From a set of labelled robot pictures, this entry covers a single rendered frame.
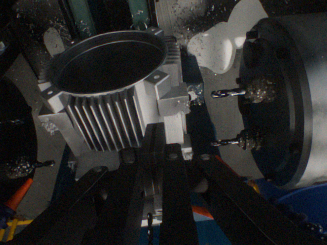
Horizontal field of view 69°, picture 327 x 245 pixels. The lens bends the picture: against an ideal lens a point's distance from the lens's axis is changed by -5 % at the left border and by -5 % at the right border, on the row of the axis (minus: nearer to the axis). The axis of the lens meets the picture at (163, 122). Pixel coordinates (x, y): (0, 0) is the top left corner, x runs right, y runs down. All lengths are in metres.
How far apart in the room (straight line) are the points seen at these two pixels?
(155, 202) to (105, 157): 0.11
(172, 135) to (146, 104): 0.08
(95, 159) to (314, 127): 0.25
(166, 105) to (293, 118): 0.15
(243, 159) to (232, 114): 0.24
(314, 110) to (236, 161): 0.66
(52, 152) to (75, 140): 0.49
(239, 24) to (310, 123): 0.35
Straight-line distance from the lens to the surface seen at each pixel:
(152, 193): 0.16
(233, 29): 0.58
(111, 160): 0.31
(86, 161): 0.32
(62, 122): 0.34
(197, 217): 0.41
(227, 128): 0.78
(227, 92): 0.33
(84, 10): 0.43
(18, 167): 0.46
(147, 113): 0.31
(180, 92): 0.31
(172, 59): 0.32
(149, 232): 0.27
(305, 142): 0.30
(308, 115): 0.29
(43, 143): 0.84
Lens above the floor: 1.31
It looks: 45 degrees down
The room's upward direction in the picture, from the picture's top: 175 degrees clockwise
